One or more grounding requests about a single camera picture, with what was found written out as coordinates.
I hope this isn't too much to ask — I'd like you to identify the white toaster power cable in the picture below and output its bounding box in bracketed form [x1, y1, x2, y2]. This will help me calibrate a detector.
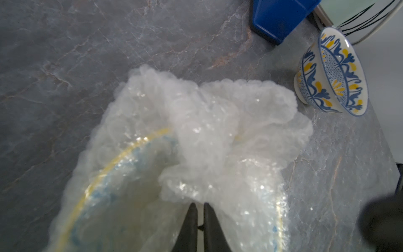
[341, 0, 403, 45]

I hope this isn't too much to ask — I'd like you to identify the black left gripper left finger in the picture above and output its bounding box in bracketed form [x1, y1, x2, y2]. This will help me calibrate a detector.
[172, 203, 198, 252]

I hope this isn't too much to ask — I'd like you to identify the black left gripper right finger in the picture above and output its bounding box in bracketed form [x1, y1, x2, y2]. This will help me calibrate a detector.
[203, 203, 232, 252]

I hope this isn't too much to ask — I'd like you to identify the blue yellow patterned bowl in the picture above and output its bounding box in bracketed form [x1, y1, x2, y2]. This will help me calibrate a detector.
[293, 27, 369, 117]

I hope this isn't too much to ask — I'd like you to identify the yellow pale blue bowl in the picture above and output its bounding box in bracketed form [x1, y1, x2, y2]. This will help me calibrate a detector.
[48, 129, 289, 252]

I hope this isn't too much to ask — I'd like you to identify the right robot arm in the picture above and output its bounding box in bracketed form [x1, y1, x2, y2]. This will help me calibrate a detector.
[358, 163, 403, 252]

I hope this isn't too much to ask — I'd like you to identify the blue tape dispenser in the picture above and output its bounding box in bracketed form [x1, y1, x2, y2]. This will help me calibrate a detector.
[249, 0, 321, 45]

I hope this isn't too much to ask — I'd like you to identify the mint green toaster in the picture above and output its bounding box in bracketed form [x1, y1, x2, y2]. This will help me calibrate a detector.
[313, 0, 376, 27]

